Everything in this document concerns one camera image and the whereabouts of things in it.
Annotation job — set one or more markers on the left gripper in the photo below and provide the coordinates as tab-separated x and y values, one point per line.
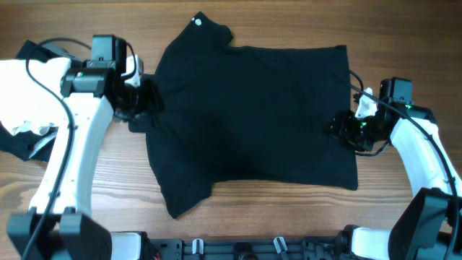
154	100

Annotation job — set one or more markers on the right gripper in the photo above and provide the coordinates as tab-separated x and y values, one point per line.
342	128

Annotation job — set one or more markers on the black t-shirt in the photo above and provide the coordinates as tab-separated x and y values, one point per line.
226	113

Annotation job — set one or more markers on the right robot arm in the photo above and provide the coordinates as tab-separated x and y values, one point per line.
430	227

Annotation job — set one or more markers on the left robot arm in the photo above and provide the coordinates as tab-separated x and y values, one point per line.
80	103

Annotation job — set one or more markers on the black folded garment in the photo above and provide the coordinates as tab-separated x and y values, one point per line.
17	143

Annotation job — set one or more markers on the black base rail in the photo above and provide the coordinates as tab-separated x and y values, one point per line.
299	249

